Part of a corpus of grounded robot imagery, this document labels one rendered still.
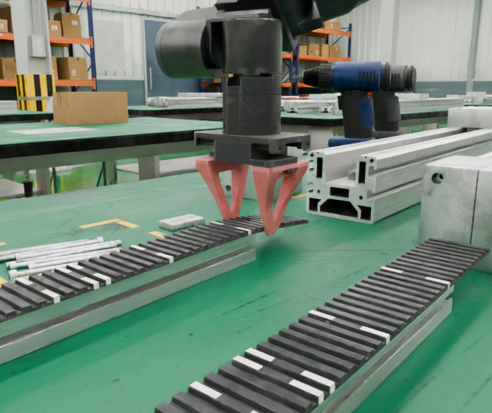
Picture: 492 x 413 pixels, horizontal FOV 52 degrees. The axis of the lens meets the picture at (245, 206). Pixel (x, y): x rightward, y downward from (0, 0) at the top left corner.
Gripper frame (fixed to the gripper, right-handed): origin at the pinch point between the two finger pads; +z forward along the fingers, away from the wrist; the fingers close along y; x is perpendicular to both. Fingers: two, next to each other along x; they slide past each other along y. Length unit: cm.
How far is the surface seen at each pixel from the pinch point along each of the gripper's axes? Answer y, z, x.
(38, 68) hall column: 532, -31, -270
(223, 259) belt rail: -1.4, 2.2, 5.7
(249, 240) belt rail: -2.0, 0.9, 2.7
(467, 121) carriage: 2, -6, -75
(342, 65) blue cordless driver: 20, -17, -53
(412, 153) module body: -4.9, -4.6, -29.4
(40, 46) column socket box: 524, -55, -270
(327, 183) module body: 1.8, -1.1, -18.3
